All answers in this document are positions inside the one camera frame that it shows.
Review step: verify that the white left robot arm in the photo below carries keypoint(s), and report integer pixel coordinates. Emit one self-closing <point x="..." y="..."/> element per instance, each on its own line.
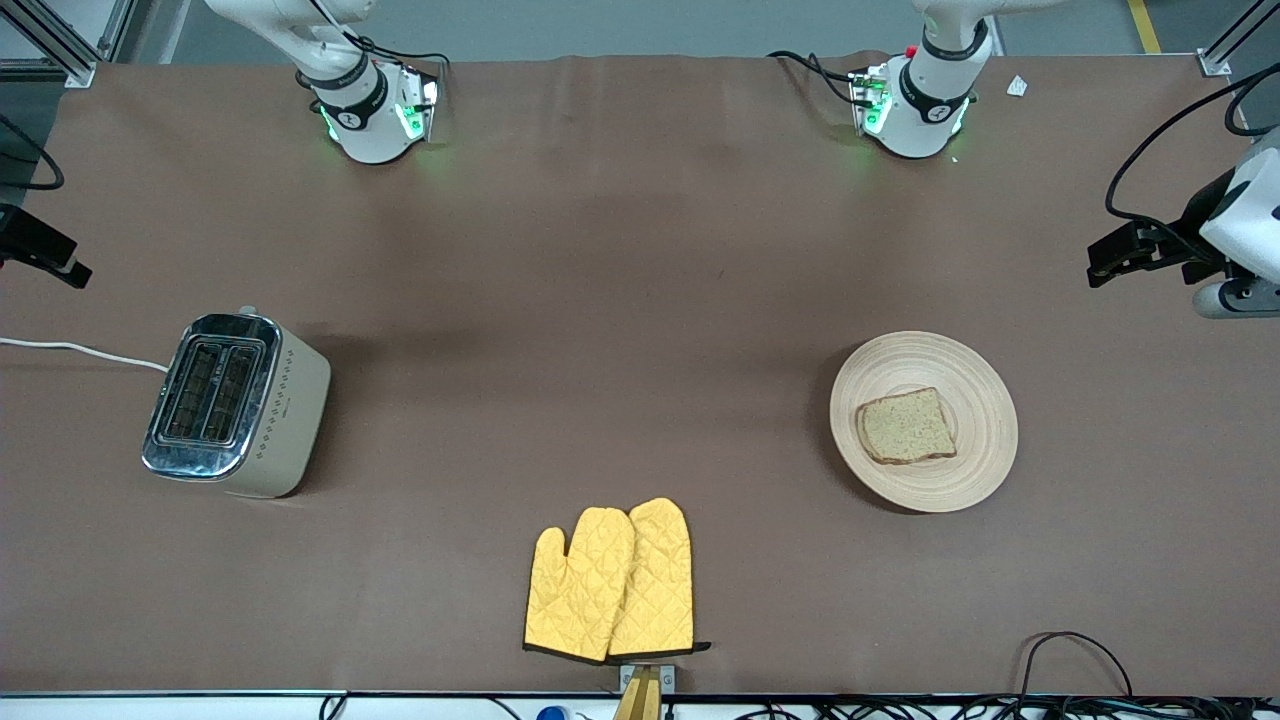
<point x="930" y="110"/>

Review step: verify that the round wooden plate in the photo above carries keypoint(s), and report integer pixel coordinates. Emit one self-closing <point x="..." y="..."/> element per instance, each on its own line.
<point x="960" y="470"/>

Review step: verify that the white paper scrap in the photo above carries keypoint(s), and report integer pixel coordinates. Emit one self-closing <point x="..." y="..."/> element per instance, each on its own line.
<point x="1017" y="87"/>

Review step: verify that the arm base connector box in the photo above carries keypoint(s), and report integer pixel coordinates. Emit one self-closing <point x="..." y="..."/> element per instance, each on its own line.
<point x="870" y="100"/>
<point x="420" y="105"/>

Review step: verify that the wooden stick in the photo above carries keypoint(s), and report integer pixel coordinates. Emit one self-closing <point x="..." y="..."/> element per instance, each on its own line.
<point x="640" y="700"/>

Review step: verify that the aluminium frame profile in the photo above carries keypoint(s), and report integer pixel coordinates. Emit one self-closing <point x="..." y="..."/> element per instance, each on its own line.
<point x="60" y="55"/>
<point x="1225" y="50"/>

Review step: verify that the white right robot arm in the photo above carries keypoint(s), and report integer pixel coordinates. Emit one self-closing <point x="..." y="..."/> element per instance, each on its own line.
<point x="360" y="120"/>

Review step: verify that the brown table cover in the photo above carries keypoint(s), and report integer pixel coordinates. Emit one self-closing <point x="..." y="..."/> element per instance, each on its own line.
<point x="400" y="560"/>

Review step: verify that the yellow quilted oven mitt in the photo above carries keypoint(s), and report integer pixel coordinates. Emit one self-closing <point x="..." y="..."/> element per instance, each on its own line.
<point x="575" y="590"/>
<point x="660" y="580"/>

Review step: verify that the small metal bracket plate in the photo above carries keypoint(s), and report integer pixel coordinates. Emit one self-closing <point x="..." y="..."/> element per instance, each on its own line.
<point x="668" y="678"/>

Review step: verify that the brown bread slice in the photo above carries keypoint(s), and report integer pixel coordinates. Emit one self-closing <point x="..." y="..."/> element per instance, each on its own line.
<point x="905" y="428"/>

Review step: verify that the cream and chrome toaster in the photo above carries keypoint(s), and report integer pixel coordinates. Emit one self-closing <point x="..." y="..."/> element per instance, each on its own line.
<point x="285" y="420"/>

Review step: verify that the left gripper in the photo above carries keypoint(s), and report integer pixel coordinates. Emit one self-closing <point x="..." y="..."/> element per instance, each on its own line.
<point x="1193" y="224"/>

